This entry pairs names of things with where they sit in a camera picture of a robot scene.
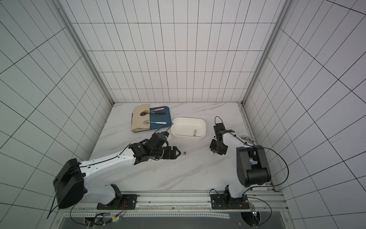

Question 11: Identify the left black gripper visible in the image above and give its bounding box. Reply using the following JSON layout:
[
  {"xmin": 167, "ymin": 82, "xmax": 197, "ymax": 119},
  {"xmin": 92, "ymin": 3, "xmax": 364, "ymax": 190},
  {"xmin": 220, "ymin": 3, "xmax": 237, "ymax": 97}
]
[{"xmin": 151, "ymin": 146, "xmax": 181, "ymax": 160}]

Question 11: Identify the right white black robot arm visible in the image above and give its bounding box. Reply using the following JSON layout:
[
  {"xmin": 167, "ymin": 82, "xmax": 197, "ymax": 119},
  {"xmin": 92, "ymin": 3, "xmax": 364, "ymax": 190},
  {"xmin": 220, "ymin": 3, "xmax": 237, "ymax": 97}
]
[{"xmin": 209, "ymin": 133, "xmax": 272, "ymax": 198}]

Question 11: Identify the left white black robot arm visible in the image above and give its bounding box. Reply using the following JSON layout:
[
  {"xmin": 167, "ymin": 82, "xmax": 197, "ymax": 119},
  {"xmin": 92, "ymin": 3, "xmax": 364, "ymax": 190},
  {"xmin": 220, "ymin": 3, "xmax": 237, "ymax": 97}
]
[{"xmin": 53, "ymin": 132, "xmax": 181, "ymax": 209}]

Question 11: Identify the white plastic storage box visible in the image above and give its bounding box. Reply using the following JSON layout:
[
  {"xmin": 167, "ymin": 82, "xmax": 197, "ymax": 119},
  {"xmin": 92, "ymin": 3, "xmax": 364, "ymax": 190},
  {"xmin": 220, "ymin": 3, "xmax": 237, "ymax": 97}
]
[{"xmin": 171, "ymin": 117, "xmax": 206, "ymax": 141}]

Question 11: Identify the blue patterned plate upper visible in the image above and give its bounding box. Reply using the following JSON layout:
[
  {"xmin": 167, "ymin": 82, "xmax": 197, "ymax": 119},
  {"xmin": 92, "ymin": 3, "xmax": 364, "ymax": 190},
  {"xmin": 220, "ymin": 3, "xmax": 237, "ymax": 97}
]
[{"xmin": 240, "ymin": 135, "xmax": 257, "ymax": 145}]

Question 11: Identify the teal plastic tray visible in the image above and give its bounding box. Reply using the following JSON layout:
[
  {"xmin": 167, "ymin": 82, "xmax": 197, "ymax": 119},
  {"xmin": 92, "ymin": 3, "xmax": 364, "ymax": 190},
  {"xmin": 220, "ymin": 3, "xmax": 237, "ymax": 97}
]
[{"xmin": 150, "ymin": 106, "xmax": 172, "ymax": 130}]

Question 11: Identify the right base wiring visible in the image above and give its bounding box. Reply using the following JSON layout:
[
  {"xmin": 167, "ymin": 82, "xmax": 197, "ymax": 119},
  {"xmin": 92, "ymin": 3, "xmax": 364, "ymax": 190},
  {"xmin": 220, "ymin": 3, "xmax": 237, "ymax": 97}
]
[{"xmin": 241, "ymin": 197, "xmax": 273, "ymax": 227}]

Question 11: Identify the base wiring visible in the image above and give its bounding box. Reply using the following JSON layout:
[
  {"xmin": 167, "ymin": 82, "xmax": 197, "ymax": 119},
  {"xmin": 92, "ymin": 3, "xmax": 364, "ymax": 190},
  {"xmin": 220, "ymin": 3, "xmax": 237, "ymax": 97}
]
[
  {"xmin": 241, "ymin": 197, "xmax": 273, "ymax": 227},
  {"xmin": 70, "ymin": 200, "xmax": 128, "ymax": 227}
]

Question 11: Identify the left base wiring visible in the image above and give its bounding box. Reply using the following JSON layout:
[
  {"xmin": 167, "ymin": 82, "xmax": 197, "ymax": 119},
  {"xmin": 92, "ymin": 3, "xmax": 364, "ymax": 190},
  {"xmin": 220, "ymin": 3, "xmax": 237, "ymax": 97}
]
[{"xmin": 70, "ymin": 200, "xmax": 128, "ymax": 227}]

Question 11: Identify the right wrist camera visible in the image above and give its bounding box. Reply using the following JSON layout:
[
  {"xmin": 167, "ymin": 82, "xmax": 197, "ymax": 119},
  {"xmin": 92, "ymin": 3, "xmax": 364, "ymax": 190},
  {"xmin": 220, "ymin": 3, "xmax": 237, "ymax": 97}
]
[{"xmin": 213, "ymin": 123, "xmax": 234, "ymax": 138}]

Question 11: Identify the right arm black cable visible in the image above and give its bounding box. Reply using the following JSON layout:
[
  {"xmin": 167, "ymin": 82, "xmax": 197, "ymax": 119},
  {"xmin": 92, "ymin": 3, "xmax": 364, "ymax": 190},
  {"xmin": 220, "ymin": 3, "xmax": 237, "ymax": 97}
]
[{"xmin": 245, "ymin": 139, "xmax": 290, "ymax": 189}]

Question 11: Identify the pink handled spoon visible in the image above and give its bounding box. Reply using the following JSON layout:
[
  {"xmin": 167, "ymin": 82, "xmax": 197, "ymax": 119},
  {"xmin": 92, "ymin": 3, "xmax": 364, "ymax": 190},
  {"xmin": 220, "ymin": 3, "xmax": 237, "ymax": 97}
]
[{"xmin": 150, "ymin": 107, "xmax": 165, "ymax": 112}]

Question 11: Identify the black handled spoon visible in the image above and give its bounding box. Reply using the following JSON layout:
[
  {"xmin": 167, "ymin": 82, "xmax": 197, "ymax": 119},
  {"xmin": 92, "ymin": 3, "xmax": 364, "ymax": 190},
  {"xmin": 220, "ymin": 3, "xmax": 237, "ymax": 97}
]
[{"xmin": 140, "ymin": 111, "xmax": 165, "ymax": 116}]

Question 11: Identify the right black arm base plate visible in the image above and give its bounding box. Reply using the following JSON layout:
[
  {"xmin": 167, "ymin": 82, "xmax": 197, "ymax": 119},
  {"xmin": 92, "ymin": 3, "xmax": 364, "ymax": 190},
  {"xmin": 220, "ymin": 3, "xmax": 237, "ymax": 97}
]
[{"xmin": 210, "ymin": 194, "xmax": 250, "ymax": 210}]

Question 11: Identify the aluminium mounting rail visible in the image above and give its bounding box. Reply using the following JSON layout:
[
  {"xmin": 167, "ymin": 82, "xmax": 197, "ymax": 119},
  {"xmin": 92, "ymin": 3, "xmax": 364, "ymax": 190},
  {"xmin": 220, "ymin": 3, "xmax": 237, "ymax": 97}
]
[{"xmin": 69, "ymin": 190, "xmax": 289, "ymax": 215}]

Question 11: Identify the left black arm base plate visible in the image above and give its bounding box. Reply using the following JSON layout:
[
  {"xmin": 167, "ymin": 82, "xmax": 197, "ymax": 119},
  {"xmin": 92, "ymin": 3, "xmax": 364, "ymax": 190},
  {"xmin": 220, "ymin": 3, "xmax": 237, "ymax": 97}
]
[{"xmin": 97, "ymin": 194, "xmax": 138, "ymax": 210}]

